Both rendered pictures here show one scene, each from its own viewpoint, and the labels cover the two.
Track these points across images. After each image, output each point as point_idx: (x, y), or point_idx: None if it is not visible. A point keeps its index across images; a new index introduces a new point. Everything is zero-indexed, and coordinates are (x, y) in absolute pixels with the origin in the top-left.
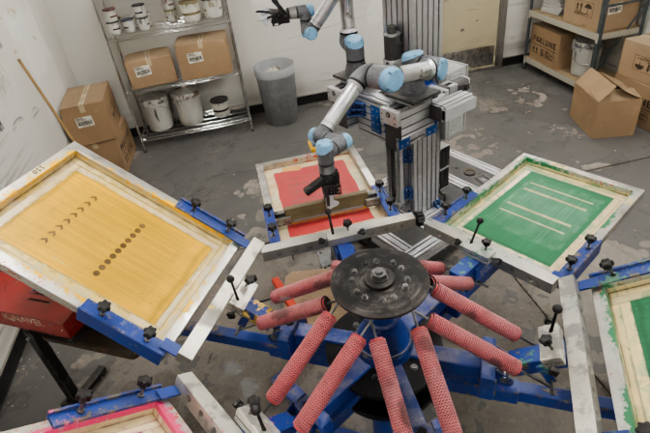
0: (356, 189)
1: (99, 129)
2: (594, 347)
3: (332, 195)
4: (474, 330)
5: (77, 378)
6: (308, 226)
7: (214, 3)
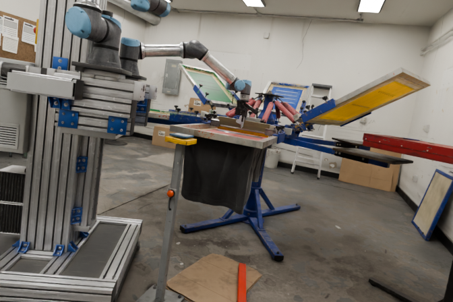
0: (210, 130)
1: None
2: (120, 199)
3: (238, 120)
4: (149, 222)
5: None
6: (257, 135)
7: None
